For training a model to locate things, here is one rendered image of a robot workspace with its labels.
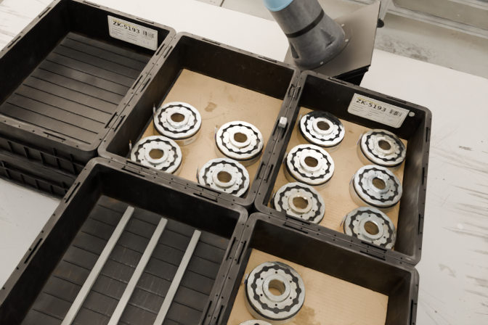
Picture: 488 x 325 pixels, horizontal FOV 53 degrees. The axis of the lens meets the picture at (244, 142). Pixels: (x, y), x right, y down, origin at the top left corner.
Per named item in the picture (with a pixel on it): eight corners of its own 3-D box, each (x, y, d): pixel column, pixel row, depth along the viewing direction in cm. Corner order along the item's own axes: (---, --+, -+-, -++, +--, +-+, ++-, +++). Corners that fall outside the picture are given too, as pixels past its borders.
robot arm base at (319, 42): (298, 42, 140) (281, 15, 135) (346, 21, 132) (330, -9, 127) (291, 74, 130) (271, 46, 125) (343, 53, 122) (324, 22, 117)
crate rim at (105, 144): (179, 37, 114) (179, 29, 113) (300, 75, 112) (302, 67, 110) (94, 162, 89) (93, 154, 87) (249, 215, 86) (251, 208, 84)
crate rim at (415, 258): (300, 75, 112) (303, 67, 110) (428, 116, 109) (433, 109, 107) (249, 215, 86) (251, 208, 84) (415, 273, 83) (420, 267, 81)
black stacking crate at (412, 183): (292, 105, 119) (303, 70, 110) (410, 143, 116) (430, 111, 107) (243, 241, 93) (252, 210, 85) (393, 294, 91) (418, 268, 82)
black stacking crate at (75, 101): (68, 33, 124) (62, -5, 116) (176, 67, 122) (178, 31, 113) (-34, 143, 99) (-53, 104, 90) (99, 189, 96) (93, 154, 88)
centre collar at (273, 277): (266, 270, 85) (266, 269, 84) (293, 280, 84) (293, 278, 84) (258, 296, 82) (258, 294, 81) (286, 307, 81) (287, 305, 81)
